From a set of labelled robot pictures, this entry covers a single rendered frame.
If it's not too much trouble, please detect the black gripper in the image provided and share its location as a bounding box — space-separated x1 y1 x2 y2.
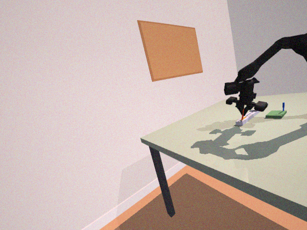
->
226 92 268 116

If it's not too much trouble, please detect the aluminum slotted rail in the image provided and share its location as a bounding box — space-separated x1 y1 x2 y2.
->
236 109 260 126

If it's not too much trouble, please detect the light green tray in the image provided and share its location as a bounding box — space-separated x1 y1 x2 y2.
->
266 110 287 118

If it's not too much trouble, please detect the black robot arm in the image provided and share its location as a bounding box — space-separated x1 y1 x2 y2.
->
224 33 307 96

